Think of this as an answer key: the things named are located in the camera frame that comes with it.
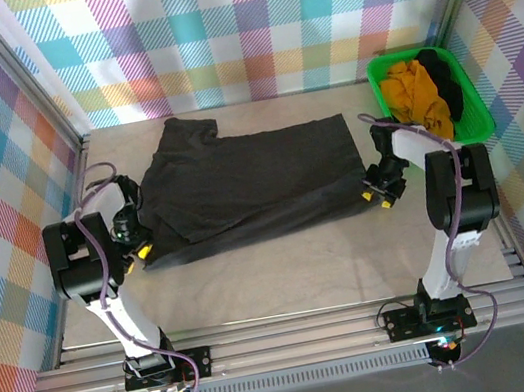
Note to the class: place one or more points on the yellow t-shirt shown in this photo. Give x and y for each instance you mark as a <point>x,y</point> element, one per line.
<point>414,93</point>

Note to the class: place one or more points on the aluminium side rail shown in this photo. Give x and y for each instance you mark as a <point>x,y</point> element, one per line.
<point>513,253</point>
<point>63,337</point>

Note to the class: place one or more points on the black t-shirt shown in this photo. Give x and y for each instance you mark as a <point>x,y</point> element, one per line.
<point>445,82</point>

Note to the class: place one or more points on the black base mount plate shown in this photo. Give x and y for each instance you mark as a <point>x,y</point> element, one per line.
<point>401,323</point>
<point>200,361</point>

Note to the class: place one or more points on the dark grey t-shirt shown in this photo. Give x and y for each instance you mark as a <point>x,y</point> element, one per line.
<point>249,183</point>

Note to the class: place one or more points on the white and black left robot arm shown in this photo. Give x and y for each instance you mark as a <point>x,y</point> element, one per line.
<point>122,322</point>

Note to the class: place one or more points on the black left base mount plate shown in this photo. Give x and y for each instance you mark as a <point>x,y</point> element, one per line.
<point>200,361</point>

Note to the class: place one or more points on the beige table mat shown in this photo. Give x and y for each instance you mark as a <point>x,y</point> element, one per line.
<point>282,279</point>

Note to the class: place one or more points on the green plastic basket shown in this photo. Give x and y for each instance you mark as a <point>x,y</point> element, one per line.
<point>476,117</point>

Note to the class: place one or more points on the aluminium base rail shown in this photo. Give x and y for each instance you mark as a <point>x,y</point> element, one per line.
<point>294,348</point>

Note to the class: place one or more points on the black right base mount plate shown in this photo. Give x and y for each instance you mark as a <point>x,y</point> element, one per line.
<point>401,323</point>

